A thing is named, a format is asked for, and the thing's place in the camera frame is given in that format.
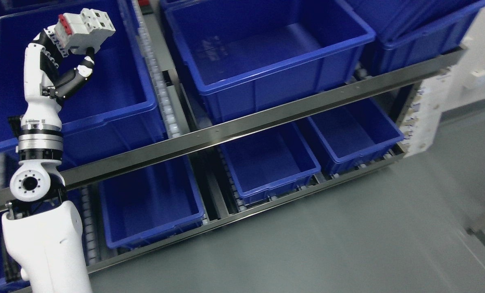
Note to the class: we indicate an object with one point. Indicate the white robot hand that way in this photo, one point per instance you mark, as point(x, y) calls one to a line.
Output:
point(42, 59)

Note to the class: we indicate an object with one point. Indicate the grey red circuit breaker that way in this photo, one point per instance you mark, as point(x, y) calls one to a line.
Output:
point(77, 32)

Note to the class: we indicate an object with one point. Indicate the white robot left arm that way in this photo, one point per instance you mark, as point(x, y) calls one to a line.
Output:
point(42, 228)

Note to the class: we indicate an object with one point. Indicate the metal shelf rack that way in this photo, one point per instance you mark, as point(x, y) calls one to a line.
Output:
point(204, 139)

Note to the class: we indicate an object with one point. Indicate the blue bin upper left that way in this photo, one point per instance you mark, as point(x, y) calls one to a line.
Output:
point(115, 112)

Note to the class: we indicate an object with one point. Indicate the blue bin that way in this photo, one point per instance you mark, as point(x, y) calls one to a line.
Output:
point(412, 31)
point(115, 112)
point(246, 56)
point(347, 136)
point(151, 204)
point(270, 163)

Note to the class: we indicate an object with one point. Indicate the blue bin lower left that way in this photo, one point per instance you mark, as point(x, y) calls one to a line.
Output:
point(151, 204)

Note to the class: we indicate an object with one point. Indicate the blue bin upper middle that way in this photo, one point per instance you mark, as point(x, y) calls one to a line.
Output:
point(246, 56)

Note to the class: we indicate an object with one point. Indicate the blue bin lower middle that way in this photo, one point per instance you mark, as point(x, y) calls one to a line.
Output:
point(270, 163)

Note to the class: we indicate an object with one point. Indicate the blue bin lower right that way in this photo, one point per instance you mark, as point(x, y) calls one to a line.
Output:
point(347, 136)

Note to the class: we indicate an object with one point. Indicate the blue bin upper right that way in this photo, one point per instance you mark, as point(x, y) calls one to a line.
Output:
point(412, 31)

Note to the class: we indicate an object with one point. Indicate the white label strip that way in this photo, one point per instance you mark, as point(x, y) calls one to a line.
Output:
point(422, 119)

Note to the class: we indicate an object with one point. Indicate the white wall switch box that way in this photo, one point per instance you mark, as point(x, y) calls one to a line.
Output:
point(474, 79)

